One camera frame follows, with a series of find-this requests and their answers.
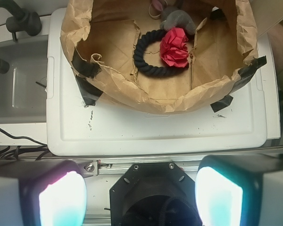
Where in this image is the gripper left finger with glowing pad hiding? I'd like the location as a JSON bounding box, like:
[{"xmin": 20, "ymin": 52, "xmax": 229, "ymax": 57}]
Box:
[{"xmin": 0, "ymin": 160, "xmax": 87, "ymax": 226}]

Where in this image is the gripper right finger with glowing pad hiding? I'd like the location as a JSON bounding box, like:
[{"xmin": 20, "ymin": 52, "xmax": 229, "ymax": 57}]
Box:
[{"xmin": 195, "ymin": 154, "xmax": 283, "ymax": 226}]

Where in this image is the crumpled red paper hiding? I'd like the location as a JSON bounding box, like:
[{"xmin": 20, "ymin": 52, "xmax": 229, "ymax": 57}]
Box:
[{"xmin": 160, "ymin": 27, "xmax": 189, "ymax": 68}]

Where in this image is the white plastic bin lid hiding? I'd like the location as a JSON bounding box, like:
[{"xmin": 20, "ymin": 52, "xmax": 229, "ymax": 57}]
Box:
[{"xmin": 46, "ymin": 8, "xmax": 281, "ymax": 156}]

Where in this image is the brown paper bag tray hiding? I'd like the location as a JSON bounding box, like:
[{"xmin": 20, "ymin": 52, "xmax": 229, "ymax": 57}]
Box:
[{"xmin": 60, "ymin": 0, "xmax": 266, "ymax": 114}]

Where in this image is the grey plush toy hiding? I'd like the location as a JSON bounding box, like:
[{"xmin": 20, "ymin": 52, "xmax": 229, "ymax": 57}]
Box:
[{"xmin": 159, "ymin": 6, "xmax": 196, "ymax": 35}]

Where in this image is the aluminium frame rail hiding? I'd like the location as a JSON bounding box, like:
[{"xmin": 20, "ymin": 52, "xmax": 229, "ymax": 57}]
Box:
[{"xmin": 77, "ymin": 160, "xmax": 200, "ymax": 177}]

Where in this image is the black cable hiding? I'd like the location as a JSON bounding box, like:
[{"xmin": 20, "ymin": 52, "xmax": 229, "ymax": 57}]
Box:
[{"xmin": 0, "ymin": 120, "xmax": 48, "ymax": 146}]

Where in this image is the black octagonal mount plate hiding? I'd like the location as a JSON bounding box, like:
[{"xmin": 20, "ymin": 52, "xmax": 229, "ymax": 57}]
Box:
[{"xmin": 109, "ymin": 164, "xmax": 203, "ymax": 226}]

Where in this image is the black rope ring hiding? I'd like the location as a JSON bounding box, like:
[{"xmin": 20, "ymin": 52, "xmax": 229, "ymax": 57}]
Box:
[{"xmin": 133, "ymin": 28, "xmax": 187, "ymax": 77}]

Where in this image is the black hose clamp fixture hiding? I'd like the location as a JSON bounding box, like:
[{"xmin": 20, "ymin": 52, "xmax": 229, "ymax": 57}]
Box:
[{"xmin": 0, "ymin": 0, "xmax": 42, "ymax": 42}]

